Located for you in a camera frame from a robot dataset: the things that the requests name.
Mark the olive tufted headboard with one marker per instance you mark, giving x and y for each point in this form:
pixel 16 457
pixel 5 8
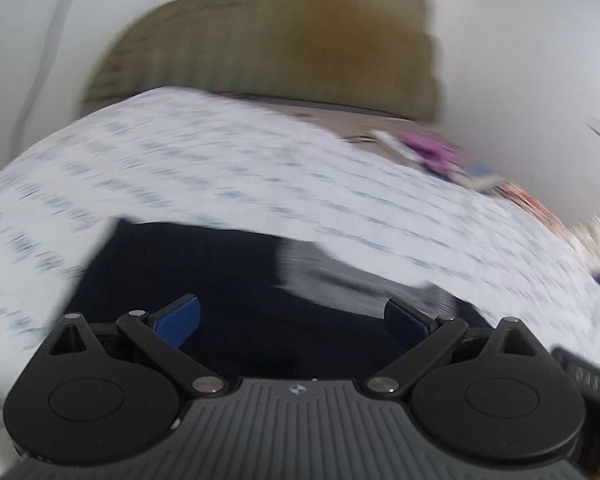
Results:
pixel 370 54

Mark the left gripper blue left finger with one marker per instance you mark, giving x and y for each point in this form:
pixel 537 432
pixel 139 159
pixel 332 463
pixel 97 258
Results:
pixel 178 321

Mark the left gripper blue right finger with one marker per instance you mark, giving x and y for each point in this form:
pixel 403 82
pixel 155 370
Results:
pixel 406 324

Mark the grey navy knit sweater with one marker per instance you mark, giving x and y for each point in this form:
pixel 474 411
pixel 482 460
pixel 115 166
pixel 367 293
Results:
pixel 271 307

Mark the purple garment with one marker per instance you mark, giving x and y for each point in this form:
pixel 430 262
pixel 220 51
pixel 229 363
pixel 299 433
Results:
pixel 437 157

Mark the red patterned cloth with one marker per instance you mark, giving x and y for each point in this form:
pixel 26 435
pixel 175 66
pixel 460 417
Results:
pixel 525 201

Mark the white script-print quilt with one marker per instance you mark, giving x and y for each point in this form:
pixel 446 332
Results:
pixel 189 157

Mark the cream white garment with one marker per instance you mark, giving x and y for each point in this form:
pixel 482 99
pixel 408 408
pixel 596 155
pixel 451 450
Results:
pixel 587 236

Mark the white power strip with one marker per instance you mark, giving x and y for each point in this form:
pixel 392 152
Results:
pixel 396 145

